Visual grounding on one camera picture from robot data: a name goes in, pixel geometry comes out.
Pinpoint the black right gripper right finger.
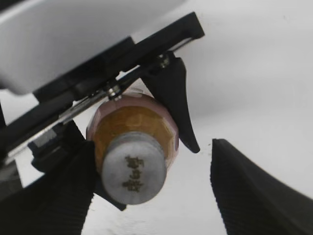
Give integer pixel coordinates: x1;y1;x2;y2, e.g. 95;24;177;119
210;139;313;235

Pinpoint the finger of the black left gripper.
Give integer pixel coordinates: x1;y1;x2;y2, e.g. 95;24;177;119
28;121;127;211
143;51;200;153

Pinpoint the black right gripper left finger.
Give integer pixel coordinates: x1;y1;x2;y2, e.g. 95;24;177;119
0;141;96;235

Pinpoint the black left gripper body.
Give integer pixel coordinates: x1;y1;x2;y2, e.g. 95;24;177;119
0;13;204;157

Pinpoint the peach oolong tea bottle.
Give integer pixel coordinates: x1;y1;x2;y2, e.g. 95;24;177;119
86;92;179;172

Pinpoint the grey bottle cap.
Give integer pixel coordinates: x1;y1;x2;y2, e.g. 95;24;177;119
101;132;167;205

